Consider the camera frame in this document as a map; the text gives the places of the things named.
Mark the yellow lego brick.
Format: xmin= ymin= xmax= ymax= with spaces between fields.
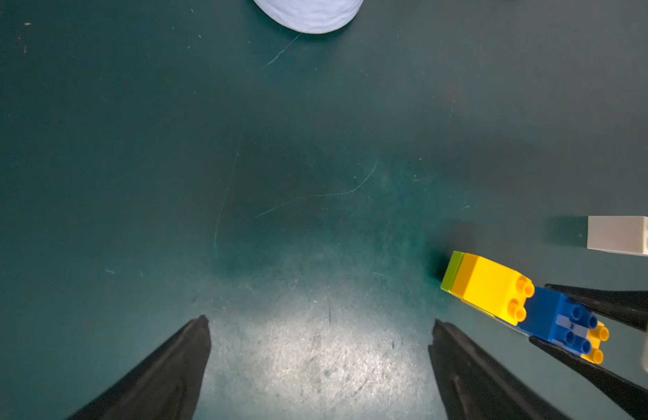
xmin=581 ymin=321 xmax=611 ymax=365
xmin=450 ymin=253 xmax=535 ymax=327

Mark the light blue mug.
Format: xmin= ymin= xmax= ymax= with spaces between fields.
xmin=254 ymin=0 xmax=364 ymax=35

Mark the blue lego brick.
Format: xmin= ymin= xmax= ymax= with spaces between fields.
xmin=516 ymin=288 xmax=598 ymax=355

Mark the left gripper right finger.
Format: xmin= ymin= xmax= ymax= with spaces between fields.
xmin=428 ymin=320 xmax=567 ymax=419

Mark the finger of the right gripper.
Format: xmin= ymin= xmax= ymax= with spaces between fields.
xmin=529 ymin=337 xmax=648 ymax=419
xmin=545 ymin=285 xmax=648 ymax=332

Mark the green lego brick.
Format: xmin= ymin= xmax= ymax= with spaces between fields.
xmin=441 ymin=251 xmax=465 ymax=293

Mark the green table mat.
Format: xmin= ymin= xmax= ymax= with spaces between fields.
xmin=0 ymin=1 xmax=648 ymax=419

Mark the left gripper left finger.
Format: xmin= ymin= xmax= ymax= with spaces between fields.
xmin=70 ymin=315 xmax=211 ymax=419

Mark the white lego brick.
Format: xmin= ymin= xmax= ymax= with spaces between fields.
xmin=587 ymin=216 xmax=648 ymax=257

